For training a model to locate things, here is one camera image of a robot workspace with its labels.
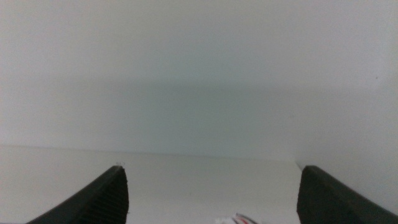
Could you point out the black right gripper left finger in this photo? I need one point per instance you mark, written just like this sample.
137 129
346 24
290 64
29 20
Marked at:
102 200

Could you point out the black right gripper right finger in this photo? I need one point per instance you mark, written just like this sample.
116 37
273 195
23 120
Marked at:
326 202

